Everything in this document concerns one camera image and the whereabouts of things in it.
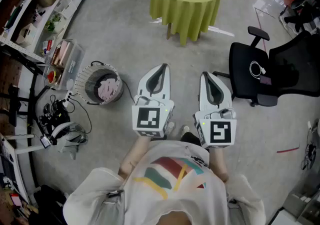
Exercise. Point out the person's right forearm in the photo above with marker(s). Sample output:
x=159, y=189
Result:
x=218, y=166

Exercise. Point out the white desk frame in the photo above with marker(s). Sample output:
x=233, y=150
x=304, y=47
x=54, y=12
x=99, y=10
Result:
x=22, y=149

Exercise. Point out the person's shoe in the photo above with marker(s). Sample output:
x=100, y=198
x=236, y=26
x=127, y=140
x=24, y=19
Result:
x=185, y=130
x=170, y=127

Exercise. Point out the clear plastic bin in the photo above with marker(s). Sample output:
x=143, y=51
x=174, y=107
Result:
x=73, y=61

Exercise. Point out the black office chair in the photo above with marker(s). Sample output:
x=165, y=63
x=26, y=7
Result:
x=245, y=69

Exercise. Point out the black metal stand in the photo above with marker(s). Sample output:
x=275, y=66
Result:
x=31, y=89

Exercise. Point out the small screen device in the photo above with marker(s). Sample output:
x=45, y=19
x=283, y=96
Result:
x=45, y=142

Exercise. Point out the person's right shoe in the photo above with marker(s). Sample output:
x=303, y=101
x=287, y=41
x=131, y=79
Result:
x=185, y=130

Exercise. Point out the white shelf unit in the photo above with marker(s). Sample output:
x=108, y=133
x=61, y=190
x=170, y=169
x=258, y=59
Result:
x=25, y=52

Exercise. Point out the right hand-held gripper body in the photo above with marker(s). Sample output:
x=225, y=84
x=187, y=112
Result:
x=220, y=131

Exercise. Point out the grey cabinet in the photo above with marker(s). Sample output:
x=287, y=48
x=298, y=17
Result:
x=300, y=204

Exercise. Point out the pink book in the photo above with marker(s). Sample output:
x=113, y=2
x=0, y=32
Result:
x=64, y=52

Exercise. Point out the white slotted bin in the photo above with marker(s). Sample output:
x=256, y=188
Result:
x=65, y=9

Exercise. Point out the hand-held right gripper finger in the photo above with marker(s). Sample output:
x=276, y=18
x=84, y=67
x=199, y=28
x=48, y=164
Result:
x=228, y=99
x=203, y=96

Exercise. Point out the red and white packet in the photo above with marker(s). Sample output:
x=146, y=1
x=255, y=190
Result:
x=48, y=46

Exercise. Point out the white headset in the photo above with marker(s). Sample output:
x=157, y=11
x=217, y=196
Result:
x=61, y=127

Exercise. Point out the person's left shoe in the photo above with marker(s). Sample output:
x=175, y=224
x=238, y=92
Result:
x=170, y=127

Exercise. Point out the red round bowl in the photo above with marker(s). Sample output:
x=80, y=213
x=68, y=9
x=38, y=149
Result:
x=52, y=76

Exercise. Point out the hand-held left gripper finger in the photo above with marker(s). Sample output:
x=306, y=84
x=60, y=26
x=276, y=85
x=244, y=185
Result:
x=167, y=89
x=143, y=89

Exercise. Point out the white cardboard box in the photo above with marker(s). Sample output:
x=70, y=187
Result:
x=26, y=35

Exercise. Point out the person's black trousers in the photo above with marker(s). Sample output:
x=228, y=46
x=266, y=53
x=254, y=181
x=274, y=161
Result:
x=190, y=139

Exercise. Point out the black backpack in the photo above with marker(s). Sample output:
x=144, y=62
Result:
x=47, y=199

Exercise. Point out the purple phone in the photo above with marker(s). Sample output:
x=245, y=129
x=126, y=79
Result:
x=265, y=80

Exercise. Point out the black camera gear pile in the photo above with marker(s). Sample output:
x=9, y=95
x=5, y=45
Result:
x=53, y=116

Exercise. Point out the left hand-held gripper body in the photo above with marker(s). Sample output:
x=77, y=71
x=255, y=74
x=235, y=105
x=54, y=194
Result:
x=146, y=119

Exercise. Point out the woven laundry basket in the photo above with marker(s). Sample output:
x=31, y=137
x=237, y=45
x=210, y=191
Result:
x=81, y=79

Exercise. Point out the pink cloth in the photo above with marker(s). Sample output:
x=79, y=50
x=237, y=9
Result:
x=107, y=89

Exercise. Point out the round wooden-legged table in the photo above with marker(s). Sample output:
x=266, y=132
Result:
x=169, y=31

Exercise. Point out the person's left forearm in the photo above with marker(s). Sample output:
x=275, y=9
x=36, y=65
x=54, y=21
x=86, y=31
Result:
x=132, y=156

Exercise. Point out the person's white printed t-shirt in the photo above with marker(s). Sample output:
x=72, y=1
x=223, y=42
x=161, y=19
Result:
x=150, y=206

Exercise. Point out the green plant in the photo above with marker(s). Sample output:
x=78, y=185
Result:
x=52, y=24

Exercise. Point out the white power strip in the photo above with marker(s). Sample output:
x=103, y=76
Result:
x=68, y=99

